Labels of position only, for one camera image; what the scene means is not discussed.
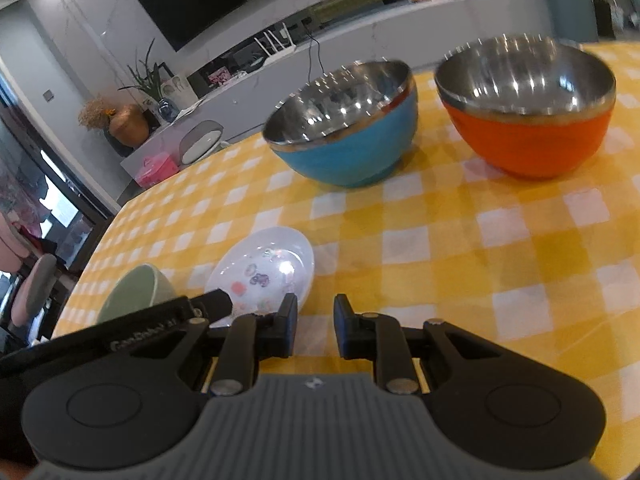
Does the pink chair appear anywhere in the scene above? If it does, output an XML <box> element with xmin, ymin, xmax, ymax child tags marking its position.
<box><xmin>0</xmin><ymin>210</ymin><xmax>27</xmax><ymax>272</ymax></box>

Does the white television cabinet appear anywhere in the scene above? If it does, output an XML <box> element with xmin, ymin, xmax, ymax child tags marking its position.
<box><xmin>120</xmin><ymin>0</ymin><xmax>556</xmax><ymax>191</ymax></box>

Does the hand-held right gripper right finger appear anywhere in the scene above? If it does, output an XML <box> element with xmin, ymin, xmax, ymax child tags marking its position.
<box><xmin>334</xmin><ymin>294</ymin><xmax>503</xmax><ymax>394</ymax></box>

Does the grey oval chair back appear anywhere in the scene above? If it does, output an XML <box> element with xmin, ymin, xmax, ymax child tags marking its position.
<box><xmin>180</xmin><ymin>120</ymin><xmax>223</xmax><ymax>165</ymax></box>

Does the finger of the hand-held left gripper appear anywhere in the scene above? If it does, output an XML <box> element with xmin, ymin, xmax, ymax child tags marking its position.
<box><xmin>192</xmin><ymin>289</ymin><xmax>234</xmax><ymax>328</ymax></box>

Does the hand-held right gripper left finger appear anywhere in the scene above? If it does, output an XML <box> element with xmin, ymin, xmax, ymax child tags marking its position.
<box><xmin>130</xmin><ymin>294</ymin><xmax>299</xmax><ymax>396</ymax></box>

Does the blue steel bowl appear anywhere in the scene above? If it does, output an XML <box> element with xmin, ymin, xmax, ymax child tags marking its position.
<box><xmin>261</xmin><ymin>60</ymin><xmax>419</xmax><ymax>189</ymax></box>

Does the teal chair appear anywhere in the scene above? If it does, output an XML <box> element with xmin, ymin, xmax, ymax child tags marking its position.
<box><xmin>542</xmin><ymin>0</ymin><xmax>600</xmax><ymax>44</ymax></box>

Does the black cable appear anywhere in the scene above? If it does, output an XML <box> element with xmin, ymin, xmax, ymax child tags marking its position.
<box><xmin>301</xmin><ymin>34</ymin><xmax>327</xmax><ymax>82</ymax></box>

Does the white printed plate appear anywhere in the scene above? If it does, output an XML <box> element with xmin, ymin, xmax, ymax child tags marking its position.
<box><xmin>204</xmin><ymin>226</ymin><xmax>316</xmax><ymax>328</ymax></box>

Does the orange steel bowl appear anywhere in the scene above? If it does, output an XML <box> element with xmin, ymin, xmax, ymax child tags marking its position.
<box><xmin>434</xmin><ymin>34</ymin><xmax>617</xmax><ymax>179</ymax></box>

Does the glass sliding door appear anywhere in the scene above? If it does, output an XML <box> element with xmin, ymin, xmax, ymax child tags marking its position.
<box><xmin>0</xmin><ymin>72</ymin><xmax>117</xmax><ymax>273</ymax></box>

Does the white router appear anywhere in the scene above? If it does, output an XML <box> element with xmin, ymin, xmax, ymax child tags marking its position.
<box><xmin>254</xmin><ymin>24</ymin><xmax>297</xmax><ymax>63</ymax></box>

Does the green ceramic bowl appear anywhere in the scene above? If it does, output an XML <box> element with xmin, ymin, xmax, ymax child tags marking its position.
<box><xmin>96</xmin><ymin>263</ymin><xmax>178</xmax><ymax>326</ymax></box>

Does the brown vase with dried flowers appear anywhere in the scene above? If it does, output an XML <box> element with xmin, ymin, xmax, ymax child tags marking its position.
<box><xmin>77</xmin><ymin>96</ymin><xmax>150</xmax><ymax>148</ymax></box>

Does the pink bag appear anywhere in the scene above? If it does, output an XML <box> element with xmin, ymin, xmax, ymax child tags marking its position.
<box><xmin>134</xmin><ymin>156</ymin><xmax>180</xmax><ymax>189</ymax></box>

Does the yellow checked tablecloth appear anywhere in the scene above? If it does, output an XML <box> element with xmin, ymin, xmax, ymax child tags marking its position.
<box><xmin>52</xmin><ymin>42</ymin><xmax>640</xmax><ymax>480</ymax></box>

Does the green plant in white pot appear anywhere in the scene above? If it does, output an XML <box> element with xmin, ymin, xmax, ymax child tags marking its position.
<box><xmin>118</xmin><ymin>40</ymin><xmax>198</xmax><ymax>107</ymax></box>

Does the blue glass vase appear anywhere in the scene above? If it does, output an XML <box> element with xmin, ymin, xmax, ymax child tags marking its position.
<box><xmin>157</xmin><ymin>97</ymin><xmax>180</xmax><ymax>124</ymax></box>

